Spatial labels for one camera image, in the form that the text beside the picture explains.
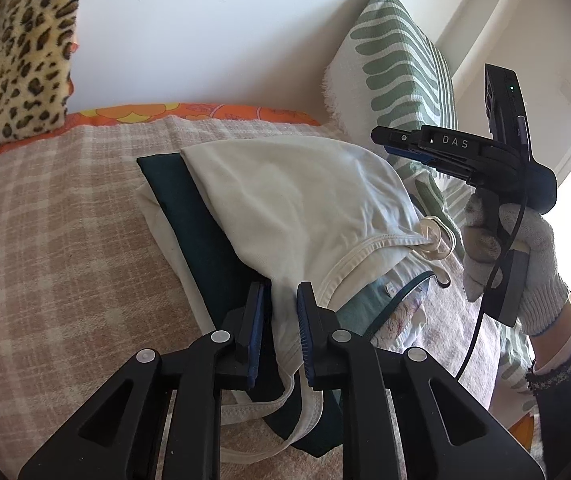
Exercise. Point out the orange floral bed sheet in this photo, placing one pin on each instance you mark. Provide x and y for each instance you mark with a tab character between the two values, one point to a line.
140	113

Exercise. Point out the cream folded garment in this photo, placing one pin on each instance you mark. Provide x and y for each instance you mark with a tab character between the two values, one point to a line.
167	242

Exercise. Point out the floral patterned white garment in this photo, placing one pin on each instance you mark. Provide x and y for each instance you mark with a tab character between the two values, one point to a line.
406	319

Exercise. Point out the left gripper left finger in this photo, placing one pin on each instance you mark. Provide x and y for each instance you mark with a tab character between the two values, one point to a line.
159	415

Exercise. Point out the dark green folded garment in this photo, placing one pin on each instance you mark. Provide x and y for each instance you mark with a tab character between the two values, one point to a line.
224	283

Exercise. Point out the white camisole top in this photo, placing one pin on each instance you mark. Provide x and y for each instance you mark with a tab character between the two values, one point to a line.
309	209

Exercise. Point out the teal folded garment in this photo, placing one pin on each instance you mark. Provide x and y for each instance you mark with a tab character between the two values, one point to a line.
388	300

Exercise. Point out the green striped white pillow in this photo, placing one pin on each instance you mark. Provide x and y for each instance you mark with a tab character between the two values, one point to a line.
388	73

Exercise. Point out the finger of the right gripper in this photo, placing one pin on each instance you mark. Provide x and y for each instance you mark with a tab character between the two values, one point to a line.
386	136
409	152

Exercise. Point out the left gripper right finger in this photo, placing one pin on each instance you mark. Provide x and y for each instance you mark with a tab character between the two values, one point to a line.
404	415

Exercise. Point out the leopard print fuzzy bag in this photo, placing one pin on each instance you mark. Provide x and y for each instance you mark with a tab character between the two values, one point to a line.
37	40

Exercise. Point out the pink plaid blanket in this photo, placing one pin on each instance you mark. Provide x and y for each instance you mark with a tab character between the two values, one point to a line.
83	285

